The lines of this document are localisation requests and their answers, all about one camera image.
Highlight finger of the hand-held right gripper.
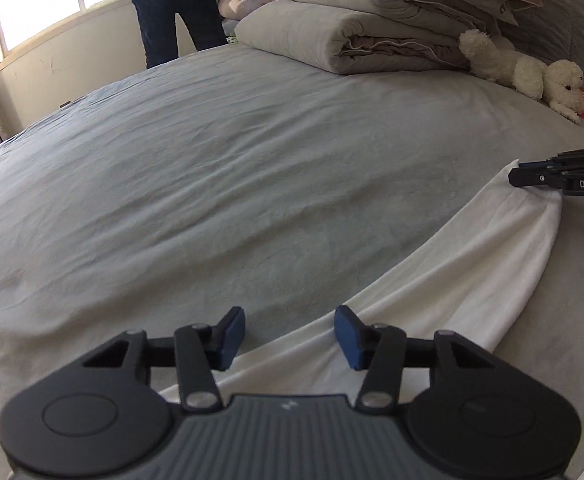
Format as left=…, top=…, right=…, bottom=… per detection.
left=508, top=146, right=584, bottom=190

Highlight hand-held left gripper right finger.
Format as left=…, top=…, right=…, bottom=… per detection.
left=334, top=305, right=510, bottom=413

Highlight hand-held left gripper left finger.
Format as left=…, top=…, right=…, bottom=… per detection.
left=72, top=305, right=247, bottom=414

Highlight white pants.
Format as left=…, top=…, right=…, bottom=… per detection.
left=159, top=159, right=565, bottom=406

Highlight white plush dog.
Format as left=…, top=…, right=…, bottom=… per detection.
left=458, top=29, right=584, bottom=124

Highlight bed with grey sheet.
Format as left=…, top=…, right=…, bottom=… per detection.
left=0, top=40, right=584, bottom=480

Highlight grey quilted headboard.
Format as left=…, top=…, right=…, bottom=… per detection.
left=514, top=0, right=584, bottom=121

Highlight window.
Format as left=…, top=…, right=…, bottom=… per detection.
left=0, top=0, right=135, bottom=58

